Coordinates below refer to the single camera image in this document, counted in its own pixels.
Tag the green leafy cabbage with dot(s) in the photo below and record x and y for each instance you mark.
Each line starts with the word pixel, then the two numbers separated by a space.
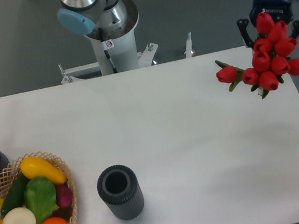
pixel 40 198

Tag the purple red onion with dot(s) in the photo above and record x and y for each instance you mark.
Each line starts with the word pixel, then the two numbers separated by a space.
pixel 64 196

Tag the white metal mounting frame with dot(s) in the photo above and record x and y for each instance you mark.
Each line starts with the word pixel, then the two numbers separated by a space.
pixel 145 58

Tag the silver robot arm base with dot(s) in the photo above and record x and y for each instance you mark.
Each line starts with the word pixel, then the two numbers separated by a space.
pixel 109 25

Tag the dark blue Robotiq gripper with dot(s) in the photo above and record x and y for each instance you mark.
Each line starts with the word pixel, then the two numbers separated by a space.
pixel 279 10

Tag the dark grey ribbed vase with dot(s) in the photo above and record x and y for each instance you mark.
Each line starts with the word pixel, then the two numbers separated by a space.
pixel 118 187

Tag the yellow squash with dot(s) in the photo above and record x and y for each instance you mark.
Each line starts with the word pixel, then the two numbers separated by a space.
pixel 33 167

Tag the red tulip bouquet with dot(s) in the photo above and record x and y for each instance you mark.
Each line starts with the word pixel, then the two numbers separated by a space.
pixel 271 59

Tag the green cucumber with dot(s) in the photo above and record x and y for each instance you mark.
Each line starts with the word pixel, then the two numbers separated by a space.
pixel 15 195

